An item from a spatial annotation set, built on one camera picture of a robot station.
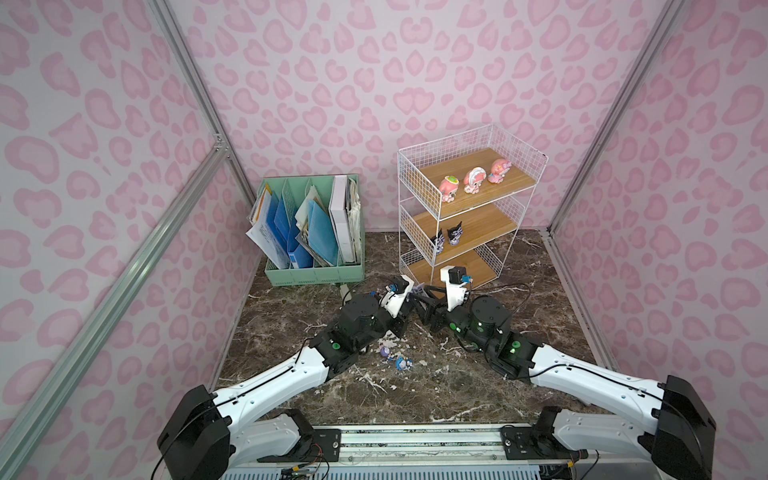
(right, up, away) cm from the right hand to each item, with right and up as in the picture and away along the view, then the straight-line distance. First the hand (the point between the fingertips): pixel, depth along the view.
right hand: (416, 294), depth 70 cm
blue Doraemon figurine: (-3, -21, +15) cm, 26 cm away
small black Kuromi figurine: (+7, +13, +8) cm, 16 cm away
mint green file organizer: (-41, +31, +34) cm, 62 cm away
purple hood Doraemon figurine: (-8, -19, +17) cm, 27 cm away
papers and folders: (-28, +16, +25) cm, 41 cm away
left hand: (0, -1, +3) cm, 3 cm away
